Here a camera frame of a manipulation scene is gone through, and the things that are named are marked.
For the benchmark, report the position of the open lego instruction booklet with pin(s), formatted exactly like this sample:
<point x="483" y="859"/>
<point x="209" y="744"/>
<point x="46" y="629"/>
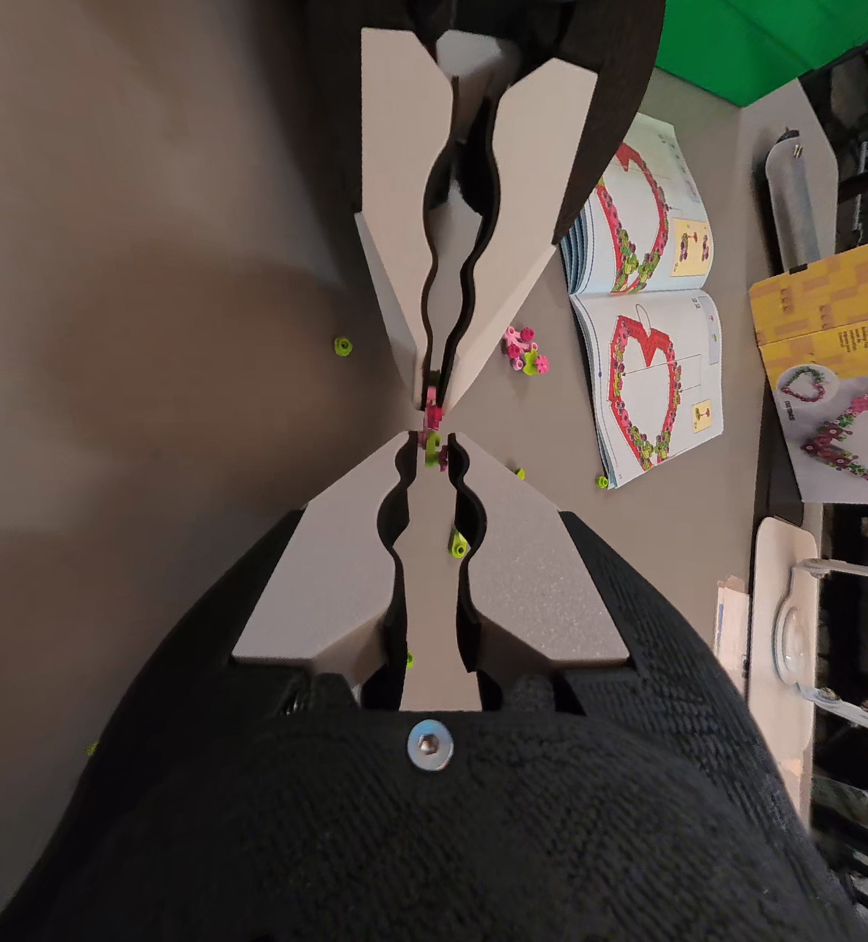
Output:
<point x="662" y="412"/>

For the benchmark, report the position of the dark grey flat pad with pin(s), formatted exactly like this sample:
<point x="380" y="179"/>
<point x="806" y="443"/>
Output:
<point x="780" y="471"/>

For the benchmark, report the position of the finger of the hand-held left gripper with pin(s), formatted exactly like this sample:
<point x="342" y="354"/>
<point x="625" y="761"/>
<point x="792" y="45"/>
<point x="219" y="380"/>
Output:
<point x="537" y="184"/>
<point x="397" y="147"/>

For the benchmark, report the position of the grey textured cylinder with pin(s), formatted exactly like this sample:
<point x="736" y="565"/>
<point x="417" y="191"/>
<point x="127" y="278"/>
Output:
<point x="791" y="206"/>

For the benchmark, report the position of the white desk lamp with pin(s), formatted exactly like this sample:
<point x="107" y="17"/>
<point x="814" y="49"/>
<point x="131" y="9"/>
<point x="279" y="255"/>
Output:
<point x="772" y="567"/>

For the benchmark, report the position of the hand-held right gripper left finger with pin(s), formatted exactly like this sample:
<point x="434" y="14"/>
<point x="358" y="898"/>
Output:
<point x="316" y="581"/>

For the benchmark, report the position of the yellow white lego box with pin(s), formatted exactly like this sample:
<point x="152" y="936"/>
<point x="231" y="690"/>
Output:
<point x="831" y="353"/>

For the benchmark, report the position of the printed paper sheet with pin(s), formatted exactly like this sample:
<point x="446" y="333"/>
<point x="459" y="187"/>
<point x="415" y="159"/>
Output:
<point x="732" y="633"/>

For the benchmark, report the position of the pink lego flower cluster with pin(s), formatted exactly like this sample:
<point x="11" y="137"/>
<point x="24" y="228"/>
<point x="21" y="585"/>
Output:
<point x="526" y="352"/>

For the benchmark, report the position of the green box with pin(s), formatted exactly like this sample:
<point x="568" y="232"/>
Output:
<point x="758" y="44"/>

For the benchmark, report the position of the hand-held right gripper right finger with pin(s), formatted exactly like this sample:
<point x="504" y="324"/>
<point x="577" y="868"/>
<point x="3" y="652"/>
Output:
<point x="537" y="589"/>

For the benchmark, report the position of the small pink lime lego assembly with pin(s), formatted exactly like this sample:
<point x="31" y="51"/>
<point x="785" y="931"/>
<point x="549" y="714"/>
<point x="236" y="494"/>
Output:
<point x="432" y="419"/>

